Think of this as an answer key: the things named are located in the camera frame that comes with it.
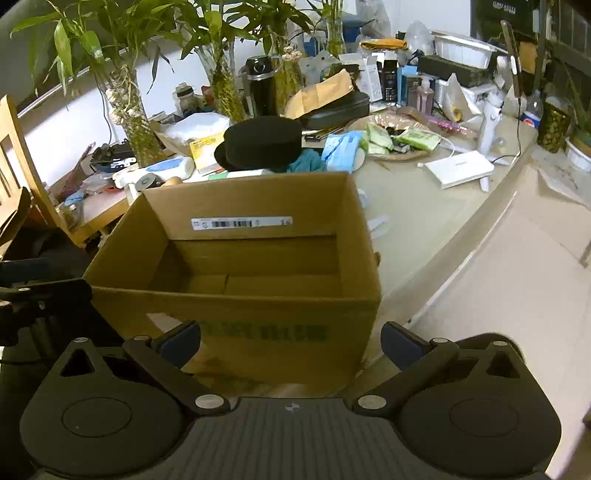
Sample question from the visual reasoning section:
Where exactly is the white lotion tube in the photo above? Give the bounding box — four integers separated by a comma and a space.
113, 157, 195, 189

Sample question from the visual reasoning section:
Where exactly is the crumpled white paper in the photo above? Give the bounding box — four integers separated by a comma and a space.
434, 73, 483, 121

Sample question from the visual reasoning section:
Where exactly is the yellow medicine box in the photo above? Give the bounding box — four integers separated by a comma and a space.
189, 133, 226, 171

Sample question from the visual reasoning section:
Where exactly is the black zipper case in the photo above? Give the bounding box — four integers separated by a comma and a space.
302, 91, 371, 131

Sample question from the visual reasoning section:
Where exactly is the potted spider plant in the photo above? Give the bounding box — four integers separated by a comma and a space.
561, 69, 591, 139

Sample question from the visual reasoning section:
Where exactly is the round wicker tray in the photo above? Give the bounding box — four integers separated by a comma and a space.
346, 111, 455, 161

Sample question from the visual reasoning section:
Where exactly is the bamboo plant in glass vase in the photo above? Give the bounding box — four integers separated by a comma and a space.
152, 0, 259, 123
11, 0, 181, 167
249, 0, 319, 116
305, 0, 356, 58

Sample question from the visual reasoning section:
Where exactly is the green wet wipes pack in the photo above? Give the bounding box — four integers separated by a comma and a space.
367, 121, 395, 149
360, 137, 391, 156
394, 128, 441, 152

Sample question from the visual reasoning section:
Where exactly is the plastic soda bottle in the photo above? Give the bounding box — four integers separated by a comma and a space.
519, 90, 546, 130

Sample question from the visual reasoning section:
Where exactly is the white plastic bag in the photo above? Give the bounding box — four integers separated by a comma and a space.
164, 112, 230, 144

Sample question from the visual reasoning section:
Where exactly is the smartphone on gimbal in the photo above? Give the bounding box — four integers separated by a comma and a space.
501, 21, 527, 100

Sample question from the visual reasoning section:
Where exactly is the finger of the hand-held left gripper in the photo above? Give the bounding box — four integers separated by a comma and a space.
0, 278, 93, 347

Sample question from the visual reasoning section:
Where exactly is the black felt hat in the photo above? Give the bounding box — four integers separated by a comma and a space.
213, 116, 303, 174

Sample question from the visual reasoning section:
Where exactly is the pink soap pump bottle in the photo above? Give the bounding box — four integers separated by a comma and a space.
416, 76, 435, 115

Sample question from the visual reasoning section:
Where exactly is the yellow brown bag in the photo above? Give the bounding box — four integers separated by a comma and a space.
360, 39, 409, 52

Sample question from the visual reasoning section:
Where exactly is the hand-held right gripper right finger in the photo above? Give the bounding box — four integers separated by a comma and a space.
353, 322, 527, 419

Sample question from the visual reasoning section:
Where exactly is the teal cloth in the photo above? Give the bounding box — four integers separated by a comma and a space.
286, 148, 326, 174

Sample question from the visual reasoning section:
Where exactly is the black carton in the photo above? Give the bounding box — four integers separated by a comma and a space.
381, 58, 400, 102

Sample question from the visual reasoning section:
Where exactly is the glass jar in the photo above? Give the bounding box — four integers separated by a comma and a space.
173, 83, 197, 116

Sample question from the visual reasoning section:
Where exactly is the white cable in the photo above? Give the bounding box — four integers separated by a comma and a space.
417, 137, 462, 168

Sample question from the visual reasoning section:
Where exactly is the wooden chair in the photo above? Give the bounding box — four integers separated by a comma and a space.
0, 95, 88, 250

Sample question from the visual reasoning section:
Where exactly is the brown cardboard box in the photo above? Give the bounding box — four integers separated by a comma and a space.
83, 171, 384, 398

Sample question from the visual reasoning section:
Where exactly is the rainbow ribbon cable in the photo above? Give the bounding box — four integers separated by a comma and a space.
392, 106, 430, 121

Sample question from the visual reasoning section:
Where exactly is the white carton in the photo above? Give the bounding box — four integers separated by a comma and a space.
360, 58, 384, 102

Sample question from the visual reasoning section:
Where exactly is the black thermos bottle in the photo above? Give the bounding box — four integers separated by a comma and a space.
245, 55, 282, 118

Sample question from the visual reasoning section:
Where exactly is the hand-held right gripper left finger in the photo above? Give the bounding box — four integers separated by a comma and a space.
55, 320, 232, 419

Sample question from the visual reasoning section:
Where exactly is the white router box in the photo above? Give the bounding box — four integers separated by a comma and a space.
425, 150, 495, 190

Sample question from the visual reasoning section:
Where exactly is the white phone gimbal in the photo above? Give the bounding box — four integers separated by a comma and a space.
478, 90, 506, 155

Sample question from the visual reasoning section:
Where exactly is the brown paper envelope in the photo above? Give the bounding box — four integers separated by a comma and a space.
284, 69, 354, 118

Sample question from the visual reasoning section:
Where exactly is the dark patterned pot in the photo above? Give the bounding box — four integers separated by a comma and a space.
538, 102, 573, 153

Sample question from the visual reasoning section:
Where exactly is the blue tissue pack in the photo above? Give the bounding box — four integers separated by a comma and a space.
321, 130, 368, 172

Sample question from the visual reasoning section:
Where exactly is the clear plastic bag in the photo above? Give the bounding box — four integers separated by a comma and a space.
406, 21, 435, 56

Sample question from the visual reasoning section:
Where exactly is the white ribbed pot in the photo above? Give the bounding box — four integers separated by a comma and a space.
566, 136, 591, 172

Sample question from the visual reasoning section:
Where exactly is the blue carton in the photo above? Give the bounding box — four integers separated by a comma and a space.
397, 65, 419, 107

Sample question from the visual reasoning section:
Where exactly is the pink glitter strip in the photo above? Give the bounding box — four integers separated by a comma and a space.
427, 115, 465, 134

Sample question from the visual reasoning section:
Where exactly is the dark monitor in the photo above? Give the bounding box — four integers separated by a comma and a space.
471, 0, 591, 42

